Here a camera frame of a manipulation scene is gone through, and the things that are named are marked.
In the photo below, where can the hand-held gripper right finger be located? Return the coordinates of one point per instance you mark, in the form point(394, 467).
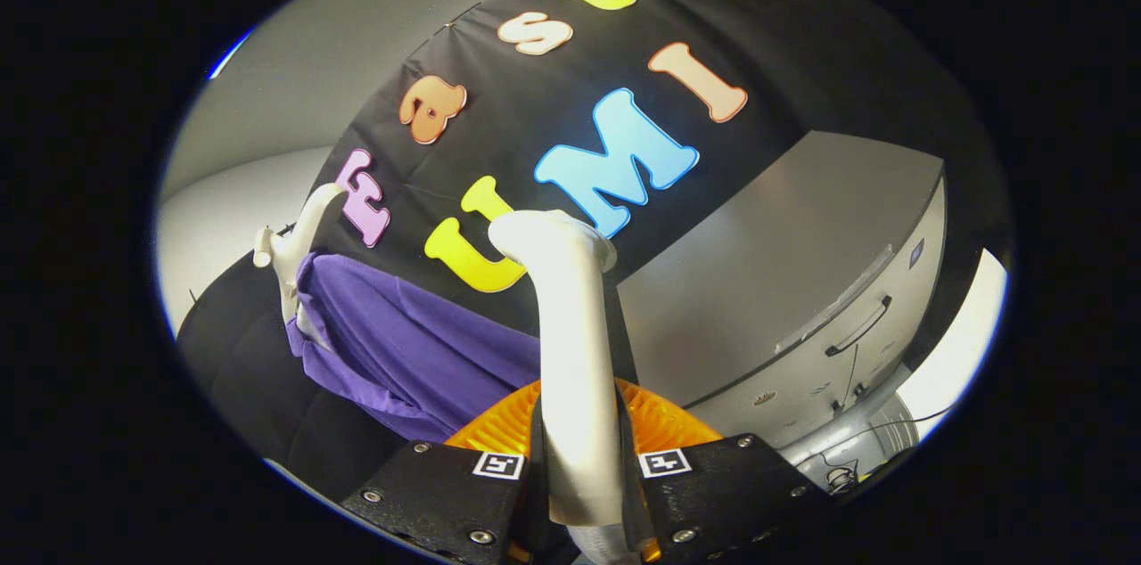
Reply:
point(631, 494)

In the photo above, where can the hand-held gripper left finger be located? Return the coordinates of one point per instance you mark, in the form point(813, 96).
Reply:
point(533, 494)

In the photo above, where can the white garment steamer head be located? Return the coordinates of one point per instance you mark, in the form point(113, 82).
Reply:
point(575, 351)

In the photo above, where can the purple jacket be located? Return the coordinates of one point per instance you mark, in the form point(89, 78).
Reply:
point(419, 351)

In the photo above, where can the white clothes hanger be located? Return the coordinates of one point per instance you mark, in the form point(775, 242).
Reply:
point(294, 253)

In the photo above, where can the grey cabinet with dark top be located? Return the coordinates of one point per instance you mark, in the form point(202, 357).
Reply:
point(784, 244)

